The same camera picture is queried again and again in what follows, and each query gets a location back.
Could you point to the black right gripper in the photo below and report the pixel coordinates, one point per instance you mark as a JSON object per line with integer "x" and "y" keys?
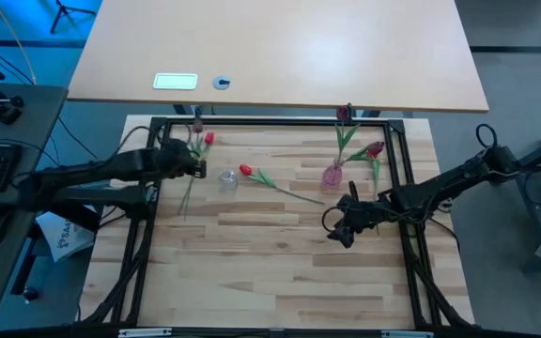
{"x": 364, "y": 211}

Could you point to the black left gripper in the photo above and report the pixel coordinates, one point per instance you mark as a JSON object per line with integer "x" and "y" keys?
{"x": 176, "y": 162}

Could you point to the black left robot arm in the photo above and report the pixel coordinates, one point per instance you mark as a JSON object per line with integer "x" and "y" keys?
{"x": 111, "y": 164}

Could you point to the clear glass vase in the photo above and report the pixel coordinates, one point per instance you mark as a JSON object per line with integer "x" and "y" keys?
{"x": 228, "y": 182}

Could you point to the pink glass vase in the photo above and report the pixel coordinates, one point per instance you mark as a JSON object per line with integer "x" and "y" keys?
{"x": 332, "y": 177}

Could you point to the white printed bag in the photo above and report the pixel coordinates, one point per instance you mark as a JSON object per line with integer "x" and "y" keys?
{"x": 64, "y": 239}

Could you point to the light wooden desk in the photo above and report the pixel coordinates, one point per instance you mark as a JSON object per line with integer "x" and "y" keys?
{"x": 298, "y": 47}

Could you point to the grey side desk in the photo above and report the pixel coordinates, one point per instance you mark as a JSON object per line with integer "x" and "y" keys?
{"x": 26, "y": 122}

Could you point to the black desk foot knob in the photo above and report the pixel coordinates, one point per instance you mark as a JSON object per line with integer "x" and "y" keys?
{"x": 30, "y": 293}

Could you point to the black tripod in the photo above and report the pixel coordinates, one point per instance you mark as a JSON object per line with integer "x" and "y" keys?
{"x": 61, "y": 9}

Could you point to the black frame clamp post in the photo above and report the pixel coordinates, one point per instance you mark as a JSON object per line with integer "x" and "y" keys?
{"x": 197, "y": 112}
{"x": 350, "y": 112}

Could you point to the black aluminium frame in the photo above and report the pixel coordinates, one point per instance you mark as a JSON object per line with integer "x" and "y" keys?
{"x": 275, "y": 122}

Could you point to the silver metal bracket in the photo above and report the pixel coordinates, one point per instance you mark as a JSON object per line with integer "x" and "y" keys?
{"x": 406, "y": 334}
{"x": 143, "y": 333}

